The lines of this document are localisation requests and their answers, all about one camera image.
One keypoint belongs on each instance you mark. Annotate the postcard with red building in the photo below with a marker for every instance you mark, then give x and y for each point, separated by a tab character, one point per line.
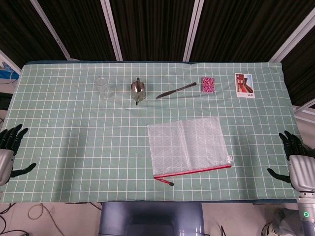
244	86

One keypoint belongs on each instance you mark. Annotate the white mesh bag red zipper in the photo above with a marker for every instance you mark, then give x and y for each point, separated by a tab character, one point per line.
187	147

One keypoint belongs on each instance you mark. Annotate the dark metal table knife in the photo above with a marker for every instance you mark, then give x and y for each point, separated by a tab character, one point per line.
172	91

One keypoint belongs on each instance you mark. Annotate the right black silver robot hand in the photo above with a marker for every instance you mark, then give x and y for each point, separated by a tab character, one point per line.
301	169

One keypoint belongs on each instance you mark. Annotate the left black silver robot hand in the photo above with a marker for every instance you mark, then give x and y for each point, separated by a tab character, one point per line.
6	159

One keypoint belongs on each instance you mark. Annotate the clear glass jar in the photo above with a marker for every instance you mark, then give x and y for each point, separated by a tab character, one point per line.
103	87

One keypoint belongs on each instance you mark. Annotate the stainless steel cup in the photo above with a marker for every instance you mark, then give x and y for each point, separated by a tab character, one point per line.
138	92

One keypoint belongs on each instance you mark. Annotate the green white-grid tablecloth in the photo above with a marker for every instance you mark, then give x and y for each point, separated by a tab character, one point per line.
73	135

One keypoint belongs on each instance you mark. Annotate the blue grey robot torso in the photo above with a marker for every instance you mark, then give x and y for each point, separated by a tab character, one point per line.
150	218

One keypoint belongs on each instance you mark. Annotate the pink patterned card box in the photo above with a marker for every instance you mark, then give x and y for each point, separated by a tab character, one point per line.
207	85

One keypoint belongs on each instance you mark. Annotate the white frame post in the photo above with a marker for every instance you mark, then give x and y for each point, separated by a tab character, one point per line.
53	29
193	29
292	37
112	29

